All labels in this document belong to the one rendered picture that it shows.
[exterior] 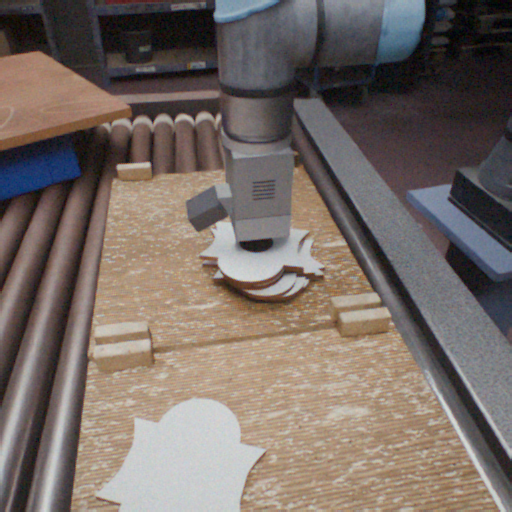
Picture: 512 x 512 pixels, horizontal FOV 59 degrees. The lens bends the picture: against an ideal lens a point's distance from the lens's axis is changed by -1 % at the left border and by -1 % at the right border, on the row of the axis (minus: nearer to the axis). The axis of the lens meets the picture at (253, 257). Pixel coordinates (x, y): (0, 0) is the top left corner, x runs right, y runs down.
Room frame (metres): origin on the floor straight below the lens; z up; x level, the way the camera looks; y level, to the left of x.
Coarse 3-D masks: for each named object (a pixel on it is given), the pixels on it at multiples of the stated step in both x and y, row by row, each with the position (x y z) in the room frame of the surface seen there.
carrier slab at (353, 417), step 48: (288, 336) 0.35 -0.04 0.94; (336, 336) 0.35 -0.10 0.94; (384, 336) 0.35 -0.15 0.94; (96, 384) 0.28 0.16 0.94; (144, 384) 0.28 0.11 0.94; (192, 384) 0.28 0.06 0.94; (240, 384) 0.28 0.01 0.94; (288, 384) 0.28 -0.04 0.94; (336, 384) 0.28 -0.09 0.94; (384, 384) 0.28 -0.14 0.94; (96, 432) 0.23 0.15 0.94; (288, 432) 0.23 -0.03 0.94; (336, 432) 0.23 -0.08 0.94; (384, 432) 0.23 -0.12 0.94; (432, 432) 0.23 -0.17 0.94; (96, 480) 0.18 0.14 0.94; (288, 480) 0.19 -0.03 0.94; (336, 480) 0.18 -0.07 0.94; (384, 480) 0.18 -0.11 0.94; (432, 480) 0.18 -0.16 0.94; (480, 480) 0.18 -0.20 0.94
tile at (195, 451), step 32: (192, 416) 0.24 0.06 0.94; (224, 416) 0.24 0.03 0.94; (160, 448) 0.21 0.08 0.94; (192, 448) 0.21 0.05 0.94; (224, 448) 0.21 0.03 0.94; (256, 448) 0.21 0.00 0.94; (128, 480) 0.18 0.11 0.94; (160, 480) 0.18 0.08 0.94; (192, 480) 0.18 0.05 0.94; (224, 480) 0.18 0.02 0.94
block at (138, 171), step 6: (120, 168) 0.71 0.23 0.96; (126, 168) 0.71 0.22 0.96; (132, 168) 0.71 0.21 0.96; (138, 168) 0.72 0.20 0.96; (144, 168) 0.72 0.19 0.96; (150, 168) 0.72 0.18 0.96; (120, 174) 0.71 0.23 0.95; (126, 174) 0.71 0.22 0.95; (132, 174) 0.71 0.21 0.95; (138, 174) 0.72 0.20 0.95; (144, 174) 0.72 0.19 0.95; (150, 174) 0.72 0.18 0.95
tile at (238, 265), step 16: (224, 224) 0.50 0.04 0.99; (224, 240) 0.47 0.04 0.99; (288, 240) 0.47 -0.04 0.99; (208, 256) 0.43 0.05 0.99; (224, 256) 0.43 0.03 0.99; (240, 256) 0.43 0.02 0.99; (256, 256) 0.43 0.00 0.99; (272, 256) 0.43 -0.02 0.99; (288, 256) 0.43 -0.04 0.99; (224, 272) 0.40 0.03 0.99; (240, 272) 0.40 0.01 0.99; (256, 272) 0.40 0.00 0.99; (272, 272) 0.40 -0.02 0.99
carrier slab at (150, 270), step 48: (144, 192) 0.68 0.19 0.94; (192, 192) 0.67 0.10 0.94; (144, 240) 0.54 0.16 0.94; (192, 240) 0.54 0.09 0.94; (336, 240) 0.54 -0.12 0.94; (144, 288) 0.43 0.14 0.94; (192, 288) 0.43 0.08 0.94; (336, 288) 0.43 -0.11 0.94; (192, 336) 0.35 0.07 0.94; (240, 336) 0.35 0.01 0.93
